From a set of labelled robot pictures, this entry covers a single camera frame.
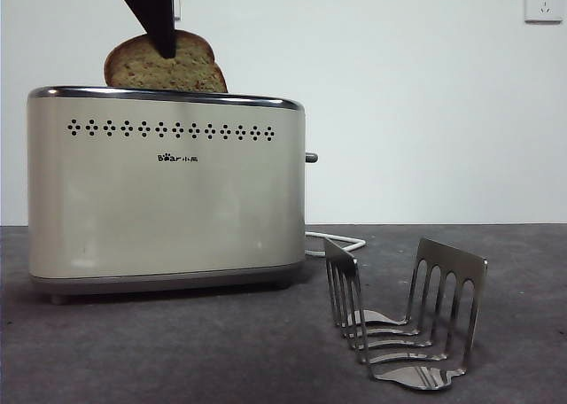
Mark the slice of toast bread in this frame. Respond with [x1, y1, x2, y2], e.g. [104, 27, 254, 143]
[103, 29, 229, 94]

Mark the white toaster power cord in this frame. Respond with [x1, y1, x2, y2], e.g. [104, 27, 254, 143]
[304, 230, 368, 259]

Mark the cream toaster with chrome top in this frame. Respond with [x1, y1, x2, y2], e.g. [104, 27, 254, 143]
[26, 84, 307, 307]

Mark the steel toast rack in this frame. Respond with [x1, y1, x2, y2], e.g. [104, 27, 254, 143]
[322, 237, 489, 394]

